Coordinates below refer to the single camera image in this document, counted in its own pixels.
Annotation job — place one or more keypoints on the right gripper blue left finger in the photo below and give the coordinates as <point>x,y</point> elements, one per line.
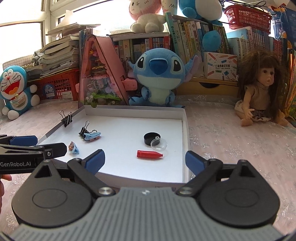
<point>84,171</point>

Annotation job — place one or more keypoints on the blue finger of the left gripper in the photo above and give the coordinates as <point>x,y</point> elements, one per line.
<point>23,141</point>
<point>54,150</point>

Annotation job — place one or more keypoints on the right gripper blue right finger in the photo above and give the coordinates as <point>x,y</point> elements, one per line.
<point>205,172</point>

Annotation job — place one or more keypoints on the blue bear hair clip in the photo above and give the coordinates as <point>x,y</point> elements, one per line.
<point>73,148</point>

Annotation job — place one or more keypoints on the black binder clip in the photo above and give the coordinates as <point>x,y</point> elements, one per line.
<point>66,119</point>
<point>84,130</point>

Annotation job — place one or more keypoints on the clear plastic dome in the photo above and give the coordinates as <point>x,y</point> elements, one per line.
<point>159,144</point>

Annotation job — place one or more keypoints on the red crayon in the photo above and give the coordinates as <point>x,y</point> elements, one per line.
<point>153,155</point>

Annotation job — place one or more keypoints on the black round cap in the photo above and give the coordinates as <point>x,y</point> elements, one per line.
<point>150,137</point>

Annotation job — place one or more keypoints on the person left hand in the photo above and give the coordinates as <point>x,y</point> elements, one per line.
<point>6,177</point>

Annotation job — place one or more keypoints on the black binder clip on tray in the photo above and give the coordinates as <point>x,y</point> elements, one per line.
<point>66,119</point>

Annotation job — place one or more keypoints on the pink snowflake tablecloth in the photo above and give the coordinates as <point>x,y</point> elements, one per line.
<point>214,131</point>

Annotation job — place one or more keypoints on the Doraemon plush toy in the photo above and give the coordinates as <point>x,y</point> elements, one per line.
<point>18,97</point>

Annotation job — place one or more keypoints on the white cardboard tray box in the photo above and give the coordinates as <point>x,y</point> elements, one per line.
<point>122,135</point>

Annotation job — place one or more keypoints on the red plastic crate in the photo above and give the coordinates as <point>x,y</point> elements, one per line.
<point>61,85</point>

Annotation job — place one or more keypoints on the pink triangular miniature house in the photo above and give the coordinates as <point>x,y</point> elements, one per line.
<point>103,79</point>

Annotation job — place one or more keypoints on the wooden drawer box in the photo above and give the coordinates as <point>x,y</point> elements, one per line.
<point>203,86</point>

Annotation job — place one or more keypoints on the stack of books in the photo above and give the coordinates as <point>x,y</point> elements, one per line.
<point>61,54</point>

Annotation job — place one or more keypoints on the white pencil print box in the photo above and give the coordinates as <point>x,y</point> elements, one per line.
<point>219,66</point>

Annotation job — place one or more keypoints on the brown haired baby doll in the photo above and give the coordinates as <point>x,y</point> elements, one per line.
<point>260,81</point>

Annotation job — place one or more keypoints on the Stitch blue plush toy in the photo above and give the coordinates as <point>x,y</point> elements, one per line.
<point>159,71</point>

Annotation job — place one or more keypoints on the row of shelf books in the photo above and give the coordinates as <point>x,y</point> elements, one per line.
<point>187,38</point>

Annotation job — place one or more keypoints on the red plastic basket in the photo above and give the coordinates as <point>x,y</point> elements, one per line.
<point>240,16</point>

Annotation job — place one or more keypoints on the blue plush toy on shelf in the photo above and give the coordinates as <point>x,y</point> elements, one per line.
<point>208,11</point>

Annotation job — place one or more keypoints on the pink white bunny plush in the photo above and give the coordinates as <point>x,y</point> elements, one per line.
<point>146,16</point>

